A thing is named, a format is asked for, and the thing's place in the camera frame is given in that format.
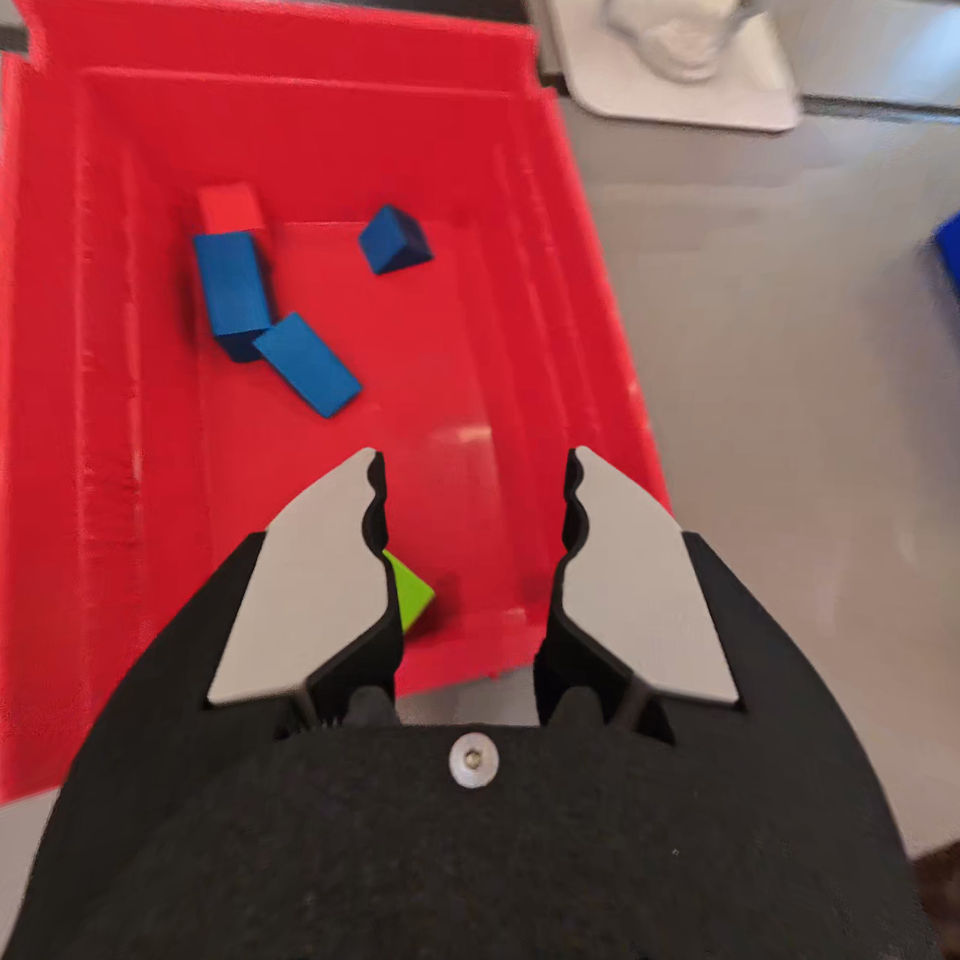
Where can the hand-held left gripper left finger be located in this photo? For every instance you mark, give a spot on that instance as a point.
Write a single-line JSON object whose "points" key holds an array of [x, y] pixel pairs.
{"points": [[300, 600]]}

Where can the white board stand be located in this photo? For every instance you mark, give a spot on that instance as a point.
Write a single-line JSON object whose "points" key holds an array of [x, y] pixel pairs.
{"points": [[675, 75]]}

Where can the green wooden block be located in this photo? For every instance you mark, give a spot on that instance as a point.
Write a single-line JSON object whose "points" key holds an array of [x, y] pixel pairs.
{"points": [[411, 593]]}

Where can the red plastic bin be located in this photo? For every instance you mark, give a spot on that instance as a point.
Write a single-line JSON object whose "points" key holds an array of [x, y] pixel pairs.
{"points": [[90, 450]]}

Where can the grey desk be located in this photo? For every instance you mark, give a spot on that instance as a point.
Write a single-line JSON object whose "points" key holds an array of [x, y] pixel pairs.
{"points": [[780, 375]]}

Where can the red wooden block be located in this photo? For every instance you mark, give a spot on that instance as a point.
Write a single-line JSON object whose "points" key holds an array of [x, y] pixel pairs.
{"points": [[230, 210]]}

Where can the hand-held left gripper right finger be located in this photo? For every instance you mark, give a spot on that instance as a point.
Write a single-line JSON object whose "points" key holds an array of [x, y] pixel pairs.
{"points": [[645, 600]]}

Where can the blue plastic bin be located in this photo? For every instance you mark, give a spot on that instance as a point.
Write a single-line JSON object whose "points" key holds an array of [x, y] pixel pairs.
{"points": [[950, 255]]}

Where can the blue triangular wooden block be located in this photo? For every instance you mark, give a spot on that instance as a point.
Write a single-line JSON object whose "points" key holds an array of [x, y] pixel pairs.
{"points": [[393, 240]]}

